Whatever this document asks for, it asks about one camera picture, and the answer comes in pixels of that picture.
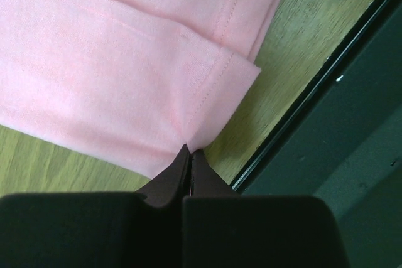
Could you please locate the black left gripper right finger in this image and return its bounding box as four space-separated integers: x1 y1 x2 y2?
182 151 349 267

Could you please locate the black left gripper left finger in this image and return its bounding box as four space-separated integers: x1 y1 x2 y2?
1 146 190 267

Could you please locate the light pink t shirt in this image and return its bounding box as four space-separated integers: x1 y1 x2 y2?
1 0 280 178

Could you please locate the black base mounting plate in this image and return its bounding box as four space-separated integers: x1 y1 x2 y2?
231 0 401 267

